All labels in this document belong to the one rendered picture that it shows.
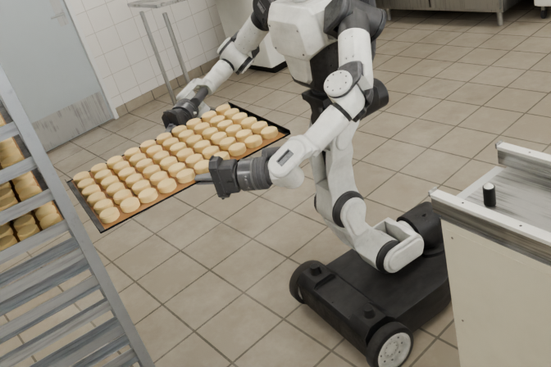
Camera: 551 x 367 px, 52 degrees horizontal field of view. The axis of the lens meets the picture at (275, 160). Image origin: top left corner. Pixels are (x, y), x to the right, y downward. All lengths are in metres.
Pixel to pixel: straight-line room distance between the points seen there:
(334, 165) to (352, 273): 0.67
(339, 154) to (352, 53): 0.52
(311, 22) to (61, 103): 3.88
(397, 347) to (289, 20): 1.27
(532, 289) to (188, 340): 1.65
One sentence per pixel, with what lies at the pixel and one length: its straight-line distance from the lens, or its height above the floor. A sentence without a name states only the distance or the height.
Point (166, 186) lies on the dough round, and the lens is 1.55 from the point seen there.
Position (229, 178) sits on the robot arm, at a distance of 1.50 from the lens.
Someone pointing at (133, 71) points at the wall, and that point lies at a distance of 5.57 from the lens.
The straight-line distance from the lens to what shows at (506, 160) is 1.77.
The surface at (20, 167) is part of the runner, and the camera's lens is 1.40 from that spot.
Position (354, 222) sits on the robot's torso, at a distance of 2.08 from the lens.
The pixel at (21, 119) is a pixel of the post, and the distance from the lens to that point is 1.34.
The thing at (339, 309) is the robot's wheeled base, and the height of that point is 0.19.
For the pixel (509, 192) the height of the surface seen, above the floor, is 0.84.
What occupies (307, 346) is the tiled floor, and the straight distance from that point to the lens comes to 2.48.
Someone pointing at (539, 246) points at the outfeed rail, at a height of 0.87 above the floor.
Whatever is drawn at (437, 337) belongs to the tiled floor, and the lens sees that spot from 2.42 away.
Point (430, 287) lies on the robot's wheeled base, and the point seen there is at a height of 0.17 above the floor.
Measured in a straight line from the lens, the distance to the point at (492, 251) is 1.53.
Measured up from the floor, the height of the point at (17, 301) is 0.77.
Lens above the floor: 1.79
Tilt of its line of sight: 28 degrees down
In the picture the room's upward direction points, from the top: 16 degrees counter-clockwise
